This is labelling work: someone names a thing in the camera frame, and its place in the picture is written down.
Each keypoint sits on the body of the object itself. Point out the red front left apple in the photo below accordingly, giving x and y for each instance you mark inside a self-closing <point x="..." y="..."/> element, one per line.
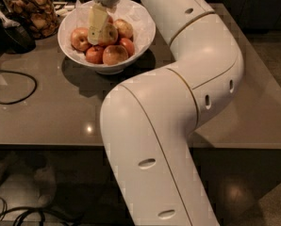
<point x="94" y="54"/>

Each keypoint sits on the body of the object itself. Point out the white ceramic bowl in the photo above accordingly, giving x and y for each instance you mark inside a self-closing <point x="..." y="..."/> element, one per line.
<point x="140" y="44"/>

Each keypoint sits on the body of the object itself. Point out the black appliance on counter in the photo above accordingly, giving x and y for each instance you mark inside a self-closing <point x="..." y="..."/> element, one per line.
<point x="14" y="37"/>

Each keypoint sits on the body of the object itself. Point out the yellow-red apple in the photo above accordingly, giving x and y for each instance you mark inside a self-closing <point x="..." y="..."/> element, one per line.
<point x="125" y="29"/>
<point x="109" y="35"/>

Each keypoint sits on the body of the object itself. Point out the white shoe under table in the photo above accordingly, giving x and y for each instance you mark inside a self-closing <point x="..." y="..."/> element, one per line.
<point x="45" y="180"/>

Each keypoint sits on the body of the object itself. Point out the yellow-orange front apple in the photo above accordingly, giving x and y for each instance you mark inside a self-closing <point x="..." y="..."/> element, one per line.
<point x="114" y="54"/>

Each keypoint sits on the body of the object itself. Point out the red-yellow left apple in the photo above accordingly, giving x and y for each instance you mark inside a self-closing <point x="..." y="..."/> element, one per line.
<point x="79" y="39"/>

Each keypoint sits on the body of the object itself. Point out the red apple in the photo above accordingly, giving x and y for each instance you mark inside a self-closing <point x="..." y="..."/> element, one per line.
<point x="94" y="54"/>
<point x="128" y="45"/>

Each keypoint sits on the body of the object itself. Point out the glass jar of dried chips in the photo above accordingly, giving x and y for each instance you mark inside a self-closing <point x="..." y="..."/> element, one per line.
<point x="39" y="16"/>

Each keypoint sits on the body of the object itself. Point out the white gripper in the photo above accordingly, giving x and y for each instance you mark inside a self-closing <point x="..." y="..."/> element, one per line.
<point x="98" y="16"/>

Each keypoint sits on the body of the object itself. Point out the red right apple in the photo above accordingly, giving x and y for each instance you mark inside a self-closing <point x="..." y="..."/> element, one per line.
<point x="128" y="45"/>

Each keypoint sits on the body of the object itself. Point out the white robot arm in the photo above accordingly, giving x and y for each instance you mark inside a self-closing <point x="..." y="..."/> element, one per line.
<point x="145" y="120"/>

